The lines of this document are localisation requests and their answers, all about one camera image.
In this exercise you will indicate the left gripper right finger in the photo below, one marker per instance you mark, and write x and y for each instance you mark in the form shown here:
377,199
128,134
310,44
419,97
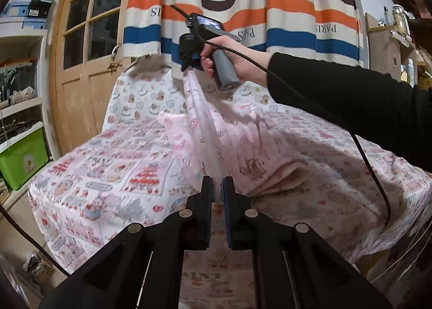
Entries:
293,267

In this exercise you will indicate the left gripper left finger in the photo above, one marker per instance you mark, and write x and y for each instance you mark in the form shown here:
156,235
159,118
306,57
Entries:
142,266

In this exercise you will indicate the pink cartoon print pants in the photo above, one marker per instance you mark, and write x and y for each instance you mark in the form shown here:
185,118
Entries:
231,140

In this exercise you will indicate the black sleeved right forearm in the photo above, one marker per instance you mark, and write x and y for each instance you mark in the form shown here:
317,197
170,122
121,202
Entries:
391,114

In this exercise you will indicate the person right hand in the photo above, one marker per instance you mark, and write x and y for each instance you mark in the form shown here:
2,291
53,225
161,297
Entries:
246,71

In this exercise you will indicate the cartoon print bed sheet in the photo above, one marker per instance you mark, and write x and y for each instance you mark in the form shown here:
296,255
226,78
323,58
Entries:
359,197

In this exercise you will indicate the striped hanging curtain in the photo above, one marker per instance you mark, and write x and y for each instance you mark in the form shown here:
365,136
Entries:
316,29

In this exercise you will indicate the wooden glass pane door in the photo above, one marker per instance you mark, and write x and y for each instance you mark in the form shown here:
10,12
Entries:
85,61

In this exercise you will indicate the green storage bin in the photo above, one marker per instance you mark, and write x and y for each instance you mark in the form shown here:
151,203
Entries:
23,157

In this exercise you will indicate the wooden cabinet at right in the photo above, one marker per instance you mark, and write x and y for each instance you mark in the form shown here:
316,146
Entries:
392,49

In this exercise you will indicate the white shelving unit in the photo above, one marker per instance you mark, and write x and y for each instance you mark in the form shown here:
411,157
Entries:
24,94

